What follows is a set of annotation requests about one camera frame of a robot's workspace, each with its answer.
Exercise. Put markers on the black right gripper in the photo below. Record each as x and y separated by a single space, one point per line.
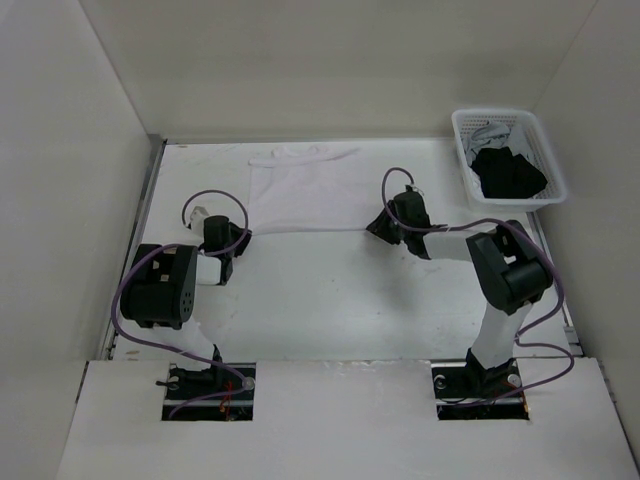
379 227

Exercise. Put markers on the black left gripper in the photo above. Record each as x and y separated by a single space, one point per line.
242 245

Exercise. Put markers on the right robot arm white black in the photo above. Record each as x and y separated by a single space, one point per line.
512 278

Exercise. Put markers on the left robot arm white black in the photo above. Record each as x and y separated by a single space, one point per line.
153 305

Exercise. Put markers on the black tank top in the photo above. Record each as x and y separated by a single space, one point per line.
503 175

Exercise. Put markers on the grey white tank top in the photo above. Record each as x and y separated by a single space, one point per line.
497 135

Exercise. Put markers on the white plastic mesh basket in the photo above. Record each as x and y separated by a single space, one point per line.
464 121

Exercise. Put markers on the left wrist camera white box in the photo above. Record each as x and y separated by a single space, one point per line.
196 219

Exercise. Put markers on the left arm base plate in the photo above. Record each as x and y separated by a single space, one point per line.
210 394

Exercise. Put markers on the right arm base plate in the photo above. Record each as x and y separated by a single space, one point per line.
460 396

